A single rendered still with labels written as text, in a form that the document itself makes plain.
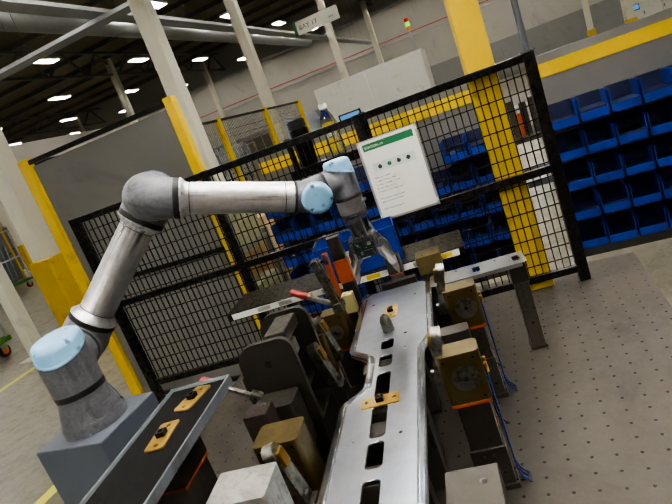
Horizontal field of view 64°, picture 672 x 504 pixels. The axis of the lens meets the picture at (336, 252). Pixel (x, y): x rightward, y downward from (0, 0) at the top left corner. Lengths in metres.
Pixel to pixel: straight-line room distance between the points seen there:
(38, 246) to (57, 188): 4.83
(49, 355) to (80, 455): 0.23
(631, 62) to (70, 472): 2.94
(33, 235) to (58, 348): 7.48
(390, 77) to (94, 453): 6.93
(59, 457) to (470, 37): 1.74
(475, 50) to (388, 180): 0.53
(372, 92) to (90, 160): 4.87
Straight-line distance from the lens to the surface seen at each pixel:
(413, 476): 0.95
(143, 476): 0.96
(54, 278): 8.76
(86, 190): 3.88
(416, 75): 7.73
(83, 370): 1.38
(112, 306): 1.47
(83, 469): 1.42
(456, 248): 1.85
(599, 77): 3.20
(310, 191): 1.25
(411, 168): 2.01
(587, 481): 1.33
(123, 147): 3.63
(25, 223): 8.83
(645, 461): 1.36
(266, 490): 0.86
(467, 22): 2.04
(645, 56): 3.24
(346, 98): 7.93
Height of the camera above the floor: 1.57
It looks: 13 degrees down
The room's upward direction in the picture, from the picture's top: 20 degrees counter-clockwise
